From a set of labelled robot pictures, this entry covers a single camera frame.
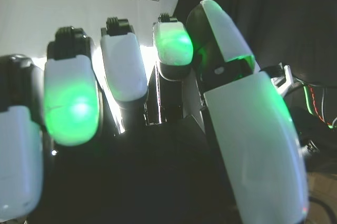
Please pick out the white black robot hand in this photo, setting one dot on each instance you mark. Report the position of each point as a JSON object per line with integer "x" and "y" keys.
{"x": 245, "y": 134}

